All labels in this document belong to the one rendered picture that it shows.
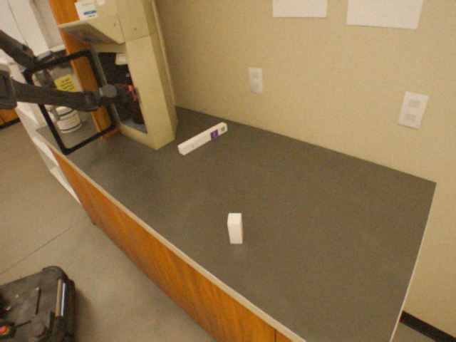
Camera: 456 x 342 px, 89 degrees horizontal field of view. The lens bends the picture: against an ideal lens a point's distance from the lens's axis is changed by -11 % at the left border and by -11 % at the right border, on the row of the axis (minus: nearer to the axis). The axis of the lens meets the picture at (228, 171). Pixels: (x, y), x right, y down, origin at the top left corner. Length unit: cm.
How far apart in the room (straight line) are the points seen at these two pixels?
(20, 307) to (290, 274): 159
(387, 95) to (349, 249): 53
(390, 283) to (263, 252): 31
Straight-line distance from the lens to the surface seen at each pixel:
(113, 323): 185
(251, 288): 66
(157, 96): 116
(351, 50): 100
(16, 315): 190
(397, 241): 82
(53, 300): 183
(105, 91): 114
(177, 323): 170
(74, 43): 139
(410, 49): 96
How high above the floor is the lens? 152
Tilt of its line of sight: 36 degrees down
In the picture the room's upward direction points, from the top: 7 degrees counter-clockwise
